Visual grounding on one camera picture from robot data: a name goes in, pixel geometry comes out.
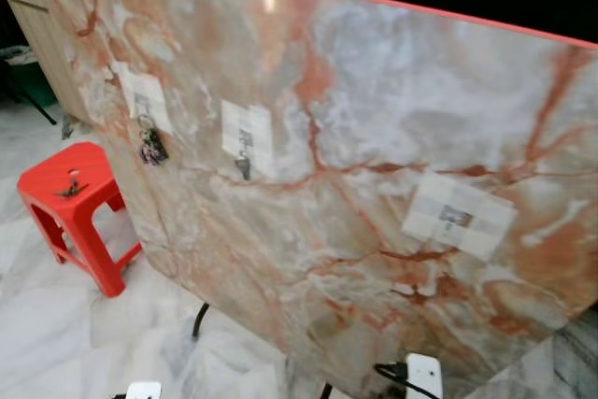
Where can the small dark key set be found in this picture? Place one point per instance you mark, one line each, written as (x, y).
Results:
(71, 186)

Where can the marble pattern folding table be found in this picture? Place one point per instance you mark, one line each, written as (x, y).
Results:
(374, 119)

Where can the single silver key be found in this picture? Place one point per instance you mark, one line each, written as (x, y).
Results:
(243, 167)

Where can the key bunch with purple fob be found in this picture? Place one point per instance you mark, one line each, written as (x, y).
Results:
(152, 147)

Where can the red plastic stool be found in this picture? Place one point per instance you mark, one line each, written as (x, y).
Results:
(65, 217)

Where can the black tripod leg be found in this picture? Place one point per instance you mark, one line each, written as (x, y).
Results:
(33, 107)

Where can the green bin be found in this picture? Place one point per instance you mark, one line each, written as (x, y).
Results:
(17, 67)

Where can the white taped wall hook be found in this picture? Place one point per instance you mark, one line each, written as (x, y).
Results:
(140, 91)
(458, 215)
(248, 128)

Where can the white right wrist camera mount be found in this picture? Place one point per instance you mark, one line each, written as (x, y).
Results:
(425, 376)

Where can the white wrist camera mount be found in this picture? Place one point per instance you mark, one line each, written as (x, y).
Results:
(145, 390)
(425, 376)

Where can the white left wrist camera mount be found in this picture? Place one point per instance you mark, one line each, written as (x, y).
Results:
(145, 390)

